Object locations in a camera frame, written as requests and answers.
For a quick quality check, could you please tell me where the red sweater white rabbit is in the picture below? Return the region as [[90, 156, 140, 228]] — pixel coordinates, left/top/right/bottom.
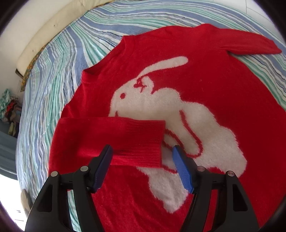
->
[[49, 24, 285, 231]]

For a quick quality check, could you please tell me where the pile of colourful clothes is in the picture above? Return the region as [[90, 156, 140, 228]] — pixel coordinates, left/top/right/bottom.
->
[[1, 89, 22, 138]]

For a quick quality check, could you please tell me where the patterned cushion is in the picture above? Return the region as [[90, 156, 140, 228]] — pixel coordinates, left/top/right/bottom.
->
[[20, 189, 33, 217]]

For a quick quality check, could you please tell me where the blue grey curtain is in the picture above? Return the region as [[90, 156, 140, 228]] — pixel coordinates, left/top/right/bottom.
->
[[0, 121, 18, 180]]

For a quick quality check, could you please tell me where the yellow patterned sheet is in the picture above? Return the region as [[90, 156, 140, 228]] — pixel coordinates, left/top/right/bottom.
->
[[20, 44, 46, 92]]

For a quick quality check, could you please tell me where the striped blue green bedspread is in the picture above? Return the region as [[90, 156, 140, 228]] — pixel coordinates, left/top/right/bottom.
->
[[15, 0, 286, 232]]

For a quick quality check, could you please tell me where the cream pillow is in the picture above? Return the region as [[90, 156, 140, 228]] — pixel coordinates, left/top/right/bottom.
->
[[16, 0, 110, 76]]

